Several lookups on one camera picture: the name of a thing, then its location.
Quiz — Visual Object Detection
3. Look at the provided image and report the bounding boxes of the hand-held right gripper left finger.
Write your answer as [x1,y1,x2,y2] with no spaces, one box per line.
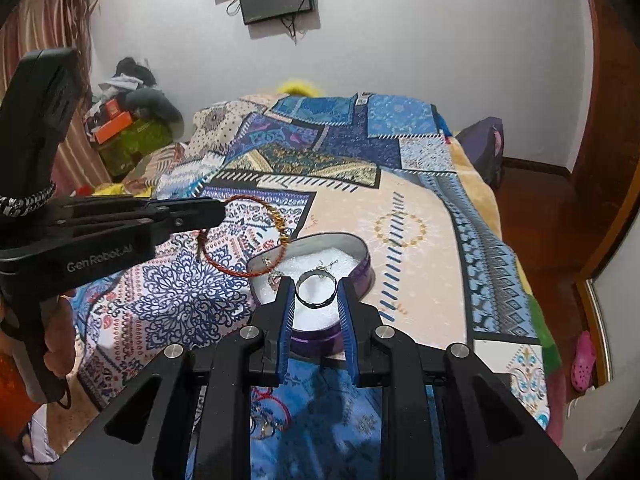
[47,276,297,480]

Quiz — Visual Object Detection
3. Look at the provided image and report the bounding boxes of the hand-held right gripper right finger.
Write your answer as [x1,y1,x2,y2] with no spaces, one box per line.
[336,276,581,480]

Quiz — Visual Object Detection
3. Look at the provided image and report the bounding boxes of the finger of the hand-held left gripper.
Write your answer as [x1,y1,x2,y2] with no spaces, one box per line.
[49,195,221,212]
[50,202,227,241]

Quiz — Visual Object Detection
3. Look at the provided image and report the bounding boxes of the silver ring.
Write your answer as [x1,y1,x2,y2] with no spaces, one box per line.
[294,269,337,310]

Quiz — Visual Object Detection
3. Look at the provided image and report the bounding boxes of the purple heart-shaped tin box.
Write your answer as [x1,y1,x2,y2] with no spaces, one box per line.
[247,232,372,359]

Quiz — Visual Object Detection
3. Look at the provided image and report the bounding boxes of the red and gold twisted bangle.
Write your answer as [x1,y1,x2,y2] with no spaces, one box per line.
[197,197,291,277]

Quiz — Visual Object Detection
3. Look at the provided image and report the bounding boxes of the person's left hand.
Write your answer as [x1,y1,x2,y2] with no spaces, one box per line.
[44,287,78,379]

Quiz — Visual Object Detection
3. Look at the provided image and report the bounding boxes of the yellow cloth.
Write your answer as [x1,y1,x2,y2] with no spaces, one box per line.
[75,182,153,199]

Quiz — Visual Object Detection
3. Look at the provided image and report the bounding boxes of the small silver earrings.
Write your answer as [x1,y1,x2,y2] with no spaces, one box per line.
[260,255,284,289]

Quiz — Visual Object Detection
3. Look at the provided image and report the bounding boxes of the green bag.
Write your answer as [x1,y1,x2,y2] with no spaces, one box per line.
[97,119,174,179]

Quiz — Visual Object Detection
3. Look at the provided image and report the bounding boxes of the orange box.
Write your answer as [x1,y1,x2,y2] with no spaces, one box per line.
[92,100,135,144]

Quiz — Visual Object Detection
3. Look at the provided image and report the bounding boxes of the striped brown curtain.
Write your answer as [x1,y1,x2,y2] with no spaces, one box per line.
[0,0,114,197]

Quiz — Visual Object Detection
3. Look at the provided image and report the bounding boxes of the pile of clothes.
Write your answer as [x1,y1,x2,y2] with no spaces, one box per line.
[97,57,184,122]

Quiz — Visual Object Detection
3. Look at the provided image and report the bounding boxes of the patterned patchwork blanket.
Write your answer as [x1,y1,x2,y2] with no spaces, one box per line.
[65,91,556,480]

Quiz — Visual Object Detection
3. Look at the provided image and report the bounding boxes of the pink clog shoe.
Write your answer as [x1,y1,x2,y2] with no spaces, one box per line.
[571,330,597,394]

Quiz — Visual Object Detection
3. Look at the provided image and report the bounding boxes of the white cabinet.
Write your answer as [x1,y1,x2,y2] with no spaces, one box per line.
[550,240,640,463]

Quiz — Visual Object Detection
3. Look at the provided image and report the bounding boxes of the wooden door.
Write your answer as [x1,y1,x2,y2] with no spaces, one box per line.
[570,0,640,281]

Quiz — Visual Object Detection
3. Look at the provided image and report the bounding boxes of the thin red bracelet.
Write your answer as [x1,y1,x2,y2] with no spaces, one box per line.
[250,386,294,434]

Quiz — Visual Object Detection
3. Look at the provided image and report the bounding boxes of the braided wrist strap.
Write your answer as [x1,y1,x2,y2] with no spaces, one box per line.
[0,183,57,218]

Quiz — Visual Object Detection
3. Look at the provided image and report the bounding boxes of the small metal ring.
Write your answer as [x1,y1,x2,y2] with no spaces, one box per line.
[251,409,277,442]

